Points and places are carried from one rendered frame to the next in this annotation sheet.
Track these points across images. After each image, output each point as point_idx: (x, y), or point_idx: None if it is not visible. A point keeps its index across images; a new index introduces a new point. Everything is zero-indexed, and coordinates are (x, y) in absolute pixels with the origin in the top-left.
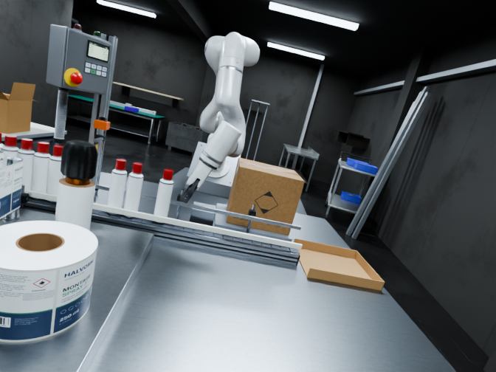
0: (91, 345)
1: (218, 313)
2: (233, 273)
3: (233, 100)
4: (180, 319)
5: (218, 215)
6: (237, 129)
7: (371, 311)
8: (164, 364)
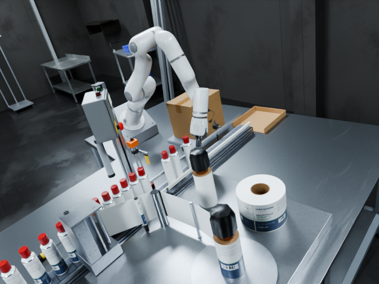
0: (295, 202)
1: (279, 169)
2: (250, 156)
3: (194, 74)
4: None
5: None
6: (207, 88)
7: (298, 124)
8: (304, 190)
